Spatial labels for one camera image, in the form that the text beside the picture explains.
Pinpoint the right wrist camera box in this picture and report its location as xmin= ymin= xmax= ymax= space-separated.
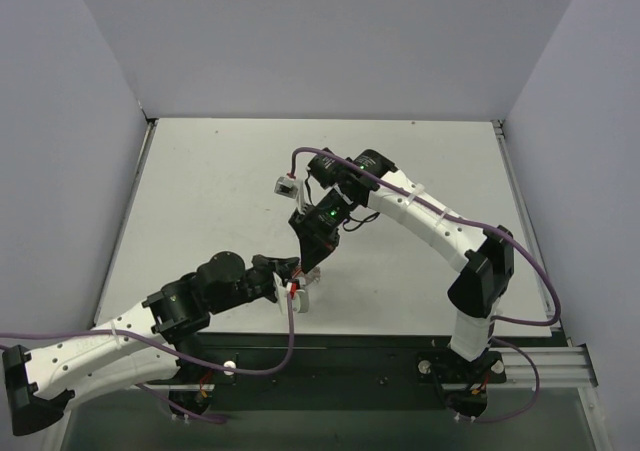
xmin=274 ymin=174 xmax=307 ymax=214

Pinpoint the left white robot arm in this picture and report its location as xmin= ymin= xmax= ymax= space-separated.
xmin=1 ymin=251 xmax=316 ymax=436

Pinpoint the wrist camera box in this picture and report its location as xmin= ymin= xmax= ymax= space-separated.
xmin=274 ymin=174 xmax=307 ymax=214
xmin=274 ymin=271 xmax=310 ymax=314

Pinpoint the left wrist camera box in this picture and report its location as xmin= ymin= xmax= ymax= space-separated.
xmin=274 ymin=271 xmax=310 ymax=314

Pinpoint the silver keyring with red tag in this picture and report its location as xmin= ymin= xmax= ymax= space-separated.
xmin=292 ymin=267 xmax=321 ymax=288

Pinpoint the aluminium frame rail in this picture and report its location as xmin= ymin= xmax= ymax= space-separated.
xmin=492 ymin=119 xmax=600 ymax=390

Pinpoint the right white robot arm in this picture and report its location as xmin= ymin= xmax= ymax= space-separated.
xmin=276 ymin=149 xmax=514 ymax=362

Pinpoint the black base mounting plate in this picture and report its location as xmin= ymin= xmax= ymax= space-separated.
xmin=165 ymin=334 xmax=506 ymax=413

